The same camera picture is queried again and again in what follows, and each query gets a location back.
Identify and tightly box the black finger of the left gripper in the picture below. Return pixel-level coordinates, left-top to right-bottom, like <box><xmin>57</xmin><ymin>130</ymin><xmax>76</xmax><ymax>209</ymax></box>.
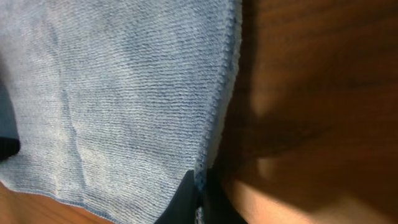
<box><xmin>0</xmin><ymin>137</ymin><xmax>21</xmax><ymax>161</ymax></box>

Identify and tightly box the blue microfiber cloth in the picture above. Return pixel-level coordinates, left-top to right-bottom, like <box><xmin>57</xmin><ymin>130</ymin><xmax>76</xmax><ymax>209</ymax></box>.
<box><xmin>1</xmin><ymin>0</ymin><xmax>242</xmax><ymax>223</ymax></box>

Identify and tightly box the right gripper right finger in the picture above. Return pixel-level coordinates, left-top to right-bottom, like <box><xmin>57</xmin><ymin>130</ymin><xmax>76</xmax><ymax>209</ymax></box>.
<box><xmin>203</xmin><ymin>169</ymin><xmax>247</xmax><ymax>224</ymax></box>

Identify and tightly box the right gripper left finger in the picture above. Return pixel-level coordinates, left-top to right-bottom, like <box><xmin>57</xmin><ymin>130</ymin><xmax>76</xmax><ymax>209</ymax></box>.
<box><xmin>155</xmin><ymin>170</ymin><xmax>198</xmax><ymax>224</ymax></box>

